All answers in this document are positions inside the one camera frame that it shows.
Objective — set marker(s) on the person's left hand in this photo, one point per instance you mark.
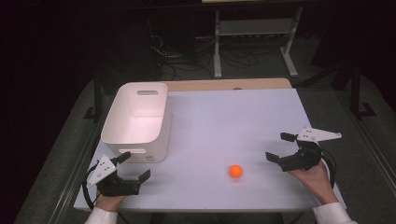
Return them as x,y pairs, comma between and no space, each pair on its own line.
109,202

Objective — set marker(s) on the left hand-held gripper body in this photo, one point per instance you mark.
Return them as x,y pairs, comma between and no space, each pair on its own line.
116,186

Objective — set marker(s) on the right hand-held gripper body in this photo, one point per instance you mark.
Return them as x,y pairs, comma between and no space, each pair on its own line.
303,157

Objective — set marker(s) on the person's right hand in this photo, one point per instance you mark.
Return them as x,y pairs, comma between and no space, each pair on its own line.
314,182

